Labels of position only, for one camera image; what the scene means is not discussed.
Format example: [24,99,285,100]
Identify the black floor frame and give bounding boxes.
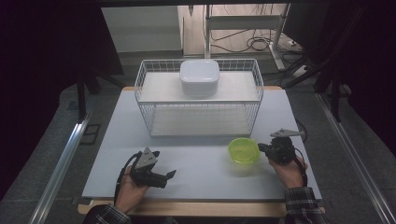
[78,123,102,146]

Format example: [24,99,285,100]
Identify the white power strip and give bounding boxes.
[292,64,311,78]

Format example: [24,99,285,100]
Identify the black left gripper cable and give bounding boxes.
[113,152,142,204]

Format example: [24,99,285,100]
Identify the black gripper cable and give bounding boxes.
[292,147,309,188]
[113,152,142,204]

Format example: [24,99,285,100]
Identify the black metal stand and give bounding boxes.
[76,70,126,123]
[313,70,353,123]

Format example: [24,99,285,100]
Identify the white metal desk frame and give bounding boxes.
[204,3,291,72]

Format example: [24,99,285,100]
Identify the thin black cable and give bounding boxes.
[295,119,309,144]

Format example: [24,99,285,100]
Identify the black floor cables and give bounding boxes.
[210,28,283,54]

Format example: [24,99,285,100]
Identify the aluminium rail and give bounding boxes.
[28,114,92,224]
[316,92,396,224]

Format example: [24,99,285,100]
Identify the person's left hand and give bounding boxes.
[115,166,149,215]

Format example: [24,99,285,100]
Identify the white square bowl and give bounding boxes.
[179,59,220,97]

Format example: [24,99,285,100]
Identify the green translucent plastic bowl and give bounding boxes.
[227,136,262,166]

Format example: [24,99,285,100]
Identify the person's right hand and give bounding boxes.
[268,155,308,189]

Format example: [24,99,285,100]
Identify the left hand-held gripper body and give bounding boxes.
[130,147,168,189]

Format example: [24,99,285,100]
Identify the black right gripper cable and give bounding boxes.
[292,147,309,188]

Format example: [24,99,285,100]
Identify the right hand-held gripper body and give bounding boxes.
[266,128,304,165]

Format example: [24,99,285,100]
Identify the white cabinet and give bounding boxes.
[100,6,184,53]

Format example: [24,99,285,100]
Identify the white wire storage rack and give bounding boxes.
[134,58,265,138]

